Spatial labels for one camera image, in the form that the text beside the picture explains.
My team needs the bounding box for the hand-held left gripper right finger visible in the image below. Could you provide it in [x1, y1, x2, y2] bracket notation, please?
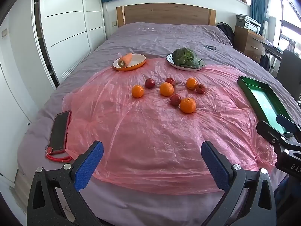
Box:
[200, 141, 277, 226]

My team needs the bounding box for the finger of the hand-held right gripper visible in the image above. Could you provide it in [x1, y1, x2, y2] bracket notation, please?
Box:
[276, 114, 301, 143]
[256, 121, 292, 154]

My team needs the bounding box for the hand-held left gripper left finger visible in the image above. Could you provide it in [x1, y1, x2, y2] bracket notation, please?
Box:
[27, 140, 104, 226]

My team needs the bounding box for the green metal tray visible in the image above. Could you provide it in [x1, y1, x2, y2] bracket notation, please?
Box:
[237, 76, 294, 134]

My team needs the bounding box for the mandarin orange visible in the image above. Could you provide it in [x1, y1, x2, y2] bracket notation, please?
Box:
[186, 78, 198, 90]
[131, 85, 144, 98]
[160, 82, 174, 97]
[180, 98, 196, 114]

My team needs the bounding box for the phone in red case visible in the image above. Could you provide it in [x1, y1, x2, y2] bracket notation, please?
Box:
[48, 110, 71, 155]

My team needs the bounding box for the grey chair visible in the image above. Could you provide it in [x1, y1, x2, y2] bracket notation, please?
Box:
[276, 49, 301, 92]

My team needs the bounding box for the dark tote bag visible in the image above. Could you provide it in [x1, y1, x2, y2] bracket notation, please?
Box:
[260, 52, 272, 70]

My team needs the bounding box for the pink plastic sheet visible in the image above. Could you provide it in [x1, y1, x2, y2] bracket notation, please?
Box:
[62, 58, 278, 195]

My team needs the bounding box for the glass desk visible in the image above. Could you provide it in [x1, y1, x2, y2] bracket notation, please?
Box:
[260, 39, 283, 59]

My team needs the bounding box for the wooden dresser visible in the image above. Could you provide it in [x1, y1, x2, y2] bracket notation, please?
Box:
[234, 25, 266, 59]

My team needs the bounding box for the white enamel plate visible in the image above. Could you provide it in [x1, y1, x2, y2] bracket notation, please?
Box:
[166, 53, 206, 71]

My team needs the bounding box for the window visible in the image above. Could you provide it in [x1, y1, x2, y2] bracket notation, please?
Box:
[268, 0, 301, 57]

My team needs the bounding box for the grey printer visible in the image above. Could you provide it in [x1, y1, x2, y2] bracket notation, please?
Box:
[236, 15, 261, 34]

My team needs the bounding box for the black backpack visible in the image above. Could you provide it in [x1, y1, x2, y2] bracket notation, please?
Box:
[217, 22, 235, 46]

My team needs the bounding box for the carrot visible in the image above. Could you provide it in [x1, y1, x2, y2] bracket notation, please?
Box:
[118, 53, 133, 68]

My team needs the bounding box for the green leafy vegetable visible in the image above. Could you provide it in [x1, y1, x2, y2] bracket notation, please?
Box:
[172, 48, 200, 67]

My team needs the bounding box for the orange rimmed plate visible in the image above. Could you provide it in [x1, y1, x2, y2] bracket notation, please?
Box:
[112, 54, 147, 71]

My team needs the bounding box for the purple bed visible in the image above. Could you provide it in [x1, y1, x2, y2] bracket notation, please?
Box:
[16, 22, 301, 226]

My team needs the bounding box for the white wardrobe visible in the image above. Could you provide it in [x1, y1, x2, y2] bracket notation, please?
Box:
[32, 0, 107, 87]

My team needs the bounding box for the wooden headboard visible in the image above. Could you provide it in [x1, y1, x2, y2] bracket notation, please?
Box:
[116, 3, 216, 28]

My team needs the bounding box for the red phone lanyard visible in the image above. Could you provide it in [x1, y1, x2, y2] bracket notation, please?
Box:
[46, 147, 72, 163]

